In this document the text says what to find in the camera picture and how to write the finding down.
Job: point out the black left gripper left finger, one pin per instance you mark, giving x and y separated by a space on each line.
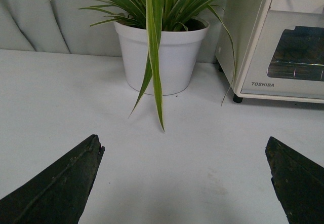
60 192

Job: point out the cream Toshiba toaster oven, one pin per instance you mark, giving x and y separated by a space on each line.
256 32

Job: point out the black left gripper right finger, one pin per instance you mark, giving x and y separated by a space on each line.
297 182

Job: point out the white plastic flower pot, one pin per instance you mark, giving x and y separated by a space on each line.
178 52

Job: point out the metal oven wire rack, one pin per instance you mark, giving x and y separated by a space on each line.
295 71

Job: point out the green striped spider plant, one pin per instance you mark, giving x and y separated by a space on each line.
155 17

